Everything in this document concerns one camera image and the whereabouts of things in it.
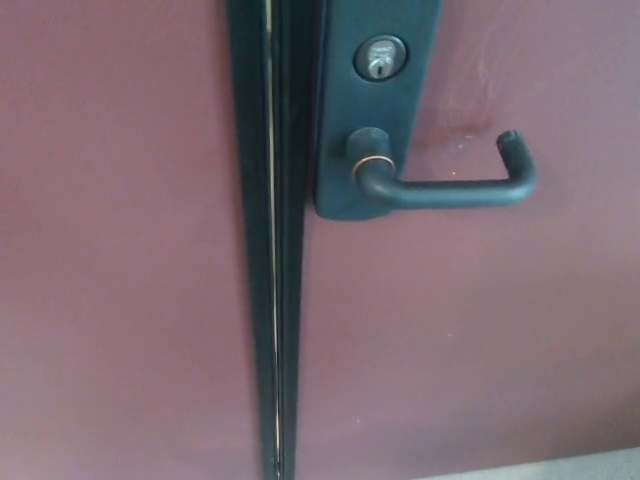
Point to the black door meeting edge strip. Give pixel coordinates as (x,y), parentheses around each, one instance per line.
(290,200)

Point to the maroon door leaf with lockset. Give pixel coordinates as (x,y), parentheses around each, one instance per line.
(450,325)

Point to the plain maroon door leaf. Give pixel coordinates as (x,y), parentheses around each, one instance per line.
(115,240)

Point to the black lockset escutcheon plate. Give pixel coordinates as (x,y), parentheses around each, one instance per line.
(345,100)

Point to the silver key lock cylinder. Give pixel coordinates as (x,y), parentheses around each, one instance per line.
(380,59)

